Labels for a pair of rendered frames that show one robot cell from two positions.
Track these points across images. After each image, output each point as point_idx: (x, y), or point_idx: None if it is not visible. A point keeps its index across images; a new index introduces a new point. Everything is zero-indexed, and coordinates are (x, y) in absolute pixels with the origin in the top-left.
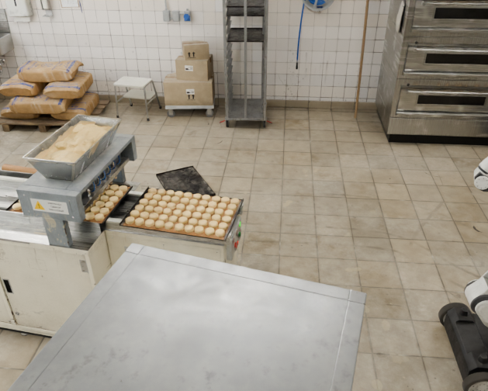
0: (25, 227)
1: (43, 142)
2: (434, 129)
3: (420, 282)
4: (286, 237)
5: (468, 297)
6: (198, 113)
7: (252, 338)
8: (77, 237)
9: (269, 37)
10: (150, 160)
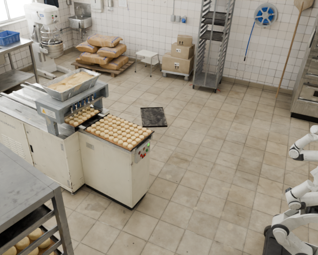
0: (42, 121)
1: (55, 79)
2: None
3: (265, 207)
4: (195, 160)
5: (272, 223)
6: (180, 77)
7: None
8: (62, 131)
9: (231, 39)
10: (141, 99)
